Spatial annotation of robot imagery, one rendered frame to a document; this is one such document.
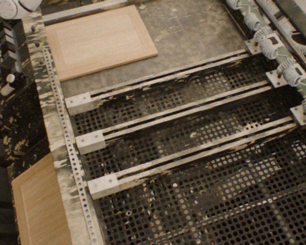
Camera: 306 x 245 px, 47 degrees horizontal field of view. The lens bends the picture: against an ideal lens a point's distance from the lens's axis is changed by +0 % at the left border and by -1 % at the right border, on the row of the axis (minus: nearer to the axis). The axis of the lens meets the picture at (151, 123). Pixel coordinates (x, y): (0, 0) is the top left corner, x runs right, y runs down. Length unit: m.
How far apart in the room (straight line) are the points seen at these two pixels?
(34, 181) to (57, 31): 0.88
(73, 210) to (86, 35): 1.07
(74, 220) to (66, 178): 0.20
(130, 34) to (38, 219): 1.16
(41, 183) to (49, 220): 0.22
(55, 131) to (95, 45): 0.61
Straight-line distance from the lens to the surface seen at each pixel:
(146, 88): 1.83
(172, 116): 1.70
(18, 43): 2.24
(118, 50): 2.06
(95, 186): 1.55
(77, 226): 1.53
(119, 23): 2.22
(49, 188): 2.03
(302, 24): 2.60
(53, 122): 1.78
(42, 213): 2.03
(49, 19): 2.30
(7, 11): 1.50
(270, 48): 1.87
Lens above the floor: 1.76
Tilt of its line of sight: 19 degrees down
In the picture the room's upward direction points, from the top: 56 degrees clockwise
